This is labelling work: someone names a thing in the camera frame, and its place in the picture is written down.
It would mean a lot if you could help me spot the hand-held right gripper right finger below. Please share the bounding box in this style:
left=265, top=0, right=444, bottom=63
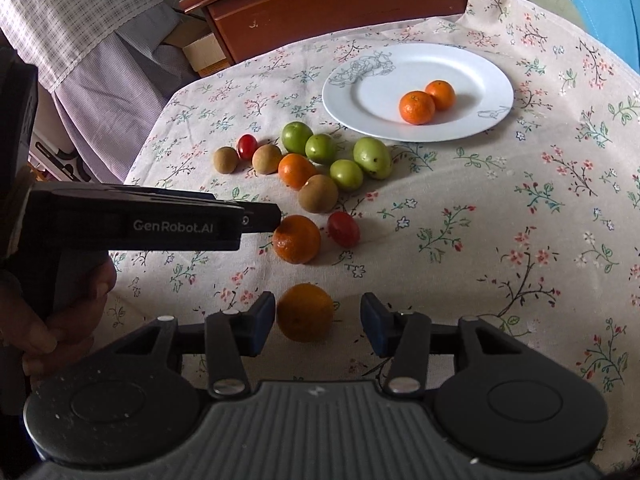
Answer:
left=360, top=292, right=537, bottom=395

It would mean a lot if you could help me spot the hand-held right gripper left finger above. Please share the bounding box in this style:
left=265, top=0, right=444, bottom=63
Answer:
left=106, top=291, right=277, bottom=399

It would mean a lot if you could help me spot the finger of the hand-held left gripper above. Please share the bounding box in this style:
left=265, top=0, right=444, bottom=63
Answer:
left=237, top=201, right=282, bottom=234

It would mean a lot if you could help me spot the orange tangerine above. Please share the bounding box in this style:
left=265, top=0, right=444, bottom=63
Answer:
left=276, top=283, right=335, bottom=343
left=425, top=80, right=457, bottom=111
left=398, top=90, right=436, bottom=126
left=272, top=214, right=322, bottom=265
left=278, top=153, right=318, bottom=191

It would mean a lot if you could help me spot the brown longan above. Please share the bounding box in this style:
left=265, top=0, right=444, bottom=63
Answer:
left=213, top=147, right=240, bottom=174
left=251, top=143, right=283, bottom=175
left=298, top=174, right=339, bottom=214

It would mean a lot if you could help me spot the red cherry tomato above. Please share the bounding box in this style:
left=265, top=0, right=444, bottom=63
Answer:
left=327, top=211, right=361, bottom=248
left=236, top=133, right=258, bottom=161

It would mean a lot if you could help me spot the white plate with rose print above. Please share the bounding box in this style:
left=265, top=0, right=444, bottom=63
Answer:
left=321, top=42, right=515, bottom=142

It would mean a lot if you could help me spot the person's left hand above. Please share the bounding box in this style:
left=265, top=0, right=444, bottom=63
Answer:
left=0, top=258, right=119, bottom=391

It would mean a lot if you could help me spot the round green jujube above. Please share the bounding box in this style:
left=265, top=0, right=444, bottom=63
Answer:
left=280, top=121, right=314, bottom=156
left=329, top=159, right=364, bottom=191
left=305, top=133, right=338, bottom=165

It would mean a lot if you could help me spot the purple striped cloth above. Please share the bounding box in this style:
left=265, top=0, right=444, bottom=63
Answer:
left=52, top=2, right=198, bottom=183

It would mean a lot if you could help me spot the oblong green jujube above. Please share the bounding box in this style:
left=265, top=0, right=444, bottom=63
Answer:
left=353, top=136, right=392, bottom=181

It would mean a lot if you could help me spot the floral tablecloth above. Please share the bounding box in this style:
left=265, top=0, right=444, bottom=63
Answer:
left=90, top=0, right=640, bottom=461

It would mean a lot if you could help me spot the cardboard box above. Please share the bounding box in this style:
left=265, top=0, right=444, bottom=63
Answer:
left=162, top=17, right=232, bottom=78

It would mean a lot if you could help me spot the brown wooden nightstand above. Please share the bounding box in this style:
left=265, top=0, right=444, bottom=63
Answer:
left=179, top=0, right=478, bottom=66

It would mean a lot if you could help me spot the checked cloth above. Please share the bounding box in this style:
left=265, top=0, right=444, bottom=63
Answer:
left=0, top=0, right=166, bottom=93

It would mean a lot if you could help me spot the blue printed pillow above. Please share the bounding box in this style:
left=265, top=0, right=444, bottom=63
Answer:
left=540, top=0, right=640, bottom=71

